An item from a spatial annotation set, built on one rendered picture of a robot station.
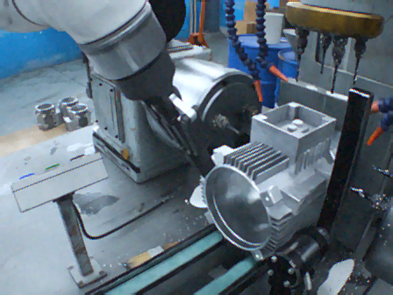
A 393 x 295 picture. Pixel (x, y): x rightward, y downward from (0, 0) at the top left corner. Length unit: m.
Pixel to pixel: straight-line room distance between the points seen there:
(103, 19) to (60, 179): 0.33
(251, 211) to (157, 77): 0.38
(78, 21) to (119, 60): 0.06
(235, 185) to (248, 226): 0.08
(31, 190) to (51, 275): 0.27
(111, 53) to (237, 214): 0.41
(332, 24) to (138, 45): 0.31
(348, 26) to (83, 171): 0.50
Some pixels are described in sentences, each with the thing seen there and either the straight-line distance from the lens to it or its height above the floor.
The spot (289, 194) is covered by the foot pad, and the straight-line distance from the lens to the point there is 0.50.
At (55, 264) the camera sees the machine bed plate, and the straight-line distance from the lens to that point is 0.80.
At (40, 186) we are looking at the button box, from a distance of 0.56.
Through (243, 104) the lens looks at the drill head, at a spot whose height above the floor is 1.08.
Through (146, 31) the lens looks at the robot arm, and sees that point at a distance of 0.34.
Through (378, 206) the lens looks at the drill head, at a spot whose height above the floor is 1.06.
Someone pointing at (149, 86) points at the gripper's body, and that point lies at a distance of 0.37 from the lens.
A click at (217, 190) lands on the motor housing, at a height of 1.00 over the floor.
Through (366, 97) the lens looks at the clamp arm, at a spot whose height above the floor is 1.25.
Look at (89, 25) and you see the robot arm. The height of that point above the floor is 1.33.
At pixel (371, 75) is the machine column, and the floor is 1.19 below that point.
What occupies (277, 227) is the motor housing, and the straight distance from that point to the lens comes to 0.50.
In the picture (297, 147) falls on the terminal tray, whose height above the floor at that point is 1.13.
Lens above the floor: 1.37
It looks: 30 degrees down
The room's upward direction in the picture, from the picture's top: straight up
